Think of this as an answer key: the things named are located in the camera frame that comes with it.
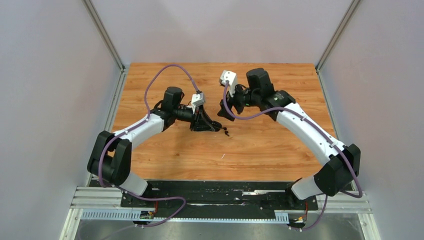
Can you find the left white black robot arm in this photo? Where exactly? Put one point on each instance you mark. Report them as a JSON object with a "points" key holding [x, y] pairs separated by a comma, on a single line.
{"points": [[111, 155]]}

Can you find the aluminium frame rail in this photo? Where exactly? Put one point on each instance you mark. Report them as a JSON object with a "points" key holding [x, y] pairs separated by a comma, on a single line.
{"points": [[112, 198]]}

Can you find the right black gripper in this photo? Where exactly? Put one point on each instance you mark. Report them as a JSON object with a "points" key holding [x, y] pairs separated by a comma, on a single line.
{"points": [[233, 102]]}

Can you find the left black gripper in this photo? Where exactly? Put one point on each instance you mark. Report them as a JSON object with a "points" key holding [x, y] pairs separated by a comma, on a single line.
{"points": [[201, 121]]}

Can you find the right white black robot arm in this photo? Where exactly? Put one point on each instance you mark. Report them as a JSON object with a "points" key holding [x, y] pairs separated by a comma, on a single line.
{"points": [[340, 163]]}

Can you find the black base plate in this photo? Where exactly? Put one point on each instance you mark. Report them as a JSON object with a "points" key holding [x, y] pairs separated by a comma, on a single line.
{"points": [[179, 188]]}

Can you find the black earbud case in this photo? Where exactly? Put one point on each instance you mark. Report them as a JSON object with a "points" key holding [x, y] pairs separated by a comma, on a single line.
{"points": [[217, 126]]}

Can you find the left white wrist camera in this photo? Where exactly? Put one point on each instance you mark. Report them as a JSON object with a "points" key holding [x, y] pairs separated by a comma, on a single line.
{"points": [[197, 100]]}

